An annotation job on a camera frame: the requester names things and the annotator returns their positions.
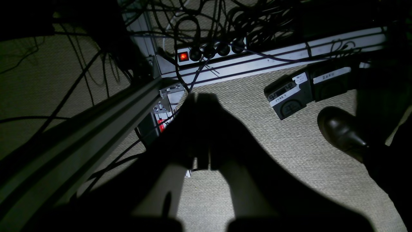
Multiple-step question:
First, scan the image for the black foot pedal start label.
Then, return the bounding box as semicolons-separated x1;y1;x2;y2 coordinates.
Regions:
264;72;314;120

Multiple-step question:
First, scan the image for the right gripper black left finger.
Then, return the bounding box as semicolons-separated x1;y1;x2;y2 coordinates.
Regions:
151;93;212;171

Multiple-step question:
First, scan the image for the aluminium frame rail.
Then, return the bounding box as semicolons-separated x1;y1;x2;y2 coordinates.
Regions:
0;78;178;232

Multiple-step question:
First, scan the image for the black leather shoe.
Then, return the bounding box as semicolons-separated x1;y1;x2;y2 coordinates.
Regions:
317;107;370;163

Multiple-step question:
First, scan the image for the white power strip red switch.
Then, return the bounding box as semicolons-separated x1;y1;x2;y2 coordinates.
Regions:
177;38;247;66

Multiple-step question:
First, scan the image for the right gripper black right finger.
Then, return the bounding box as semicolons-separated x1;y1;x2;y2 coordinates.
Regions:
209;97;277;172

